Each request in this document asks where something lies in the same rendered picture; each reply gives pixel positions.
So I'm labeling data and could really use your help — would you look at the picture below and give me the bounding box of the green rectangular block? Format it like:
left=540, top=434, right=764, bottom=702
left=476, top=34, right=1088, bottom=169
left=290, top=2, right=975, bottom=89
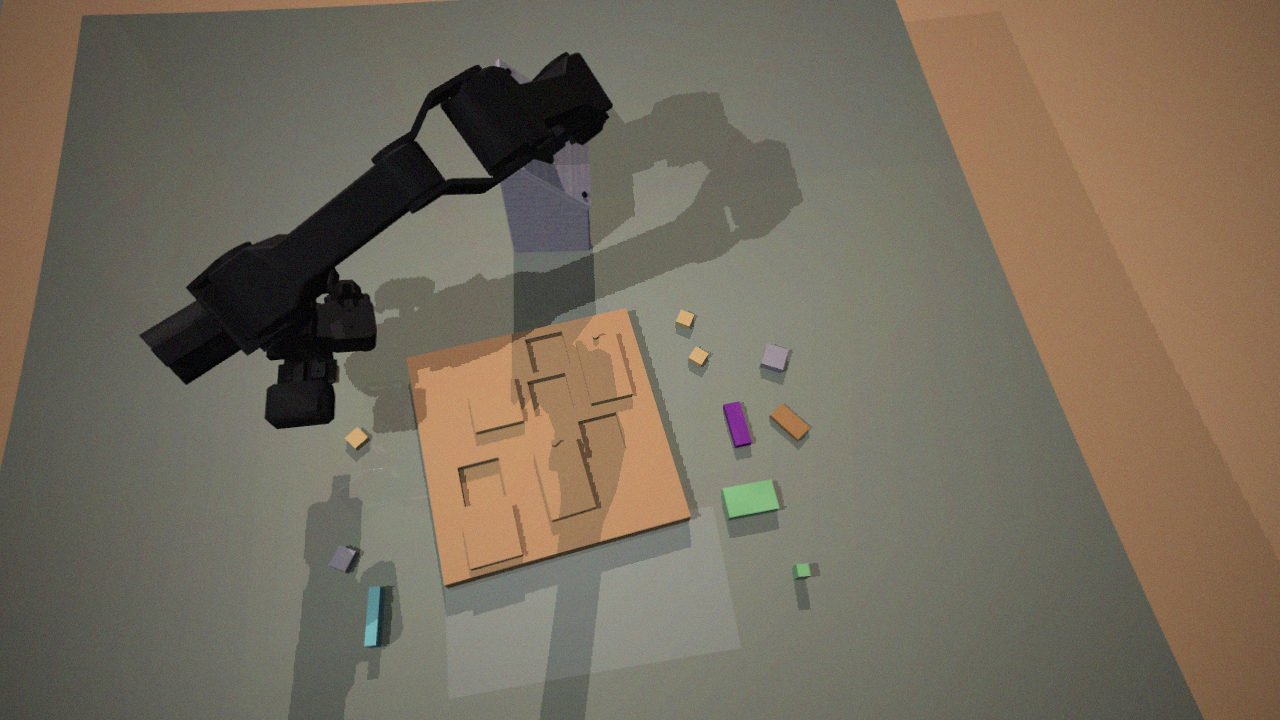
left=721, top=479, right=780, bottom=521

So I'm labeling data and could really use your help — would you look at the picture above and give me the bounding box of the purple rectangular block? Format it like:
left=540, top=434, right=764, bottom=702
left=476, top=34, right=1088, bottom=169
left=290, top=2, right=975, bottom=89
left=723, top=402, right=753, bottom=448

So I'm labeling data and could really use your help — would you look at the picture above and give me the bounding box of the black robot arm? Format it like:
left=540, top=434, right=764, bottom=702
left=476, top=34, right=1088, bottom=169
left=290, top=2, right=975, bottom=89
left=140, top=53, right=613, bottom=386

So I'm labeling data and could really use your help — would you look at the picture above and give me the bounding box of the light blue rectangular bar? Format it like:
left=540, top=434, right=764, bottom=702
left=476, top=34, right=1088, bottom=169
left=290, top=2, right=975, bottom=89
left=365, top=585, right=385, bottom=648

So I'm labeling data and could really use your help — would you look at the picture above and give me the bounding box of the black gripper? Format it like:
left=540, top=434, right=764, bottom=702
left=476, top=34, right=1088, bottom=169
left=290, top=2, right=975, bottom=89
left=264, top=299, right=338, bottom=429

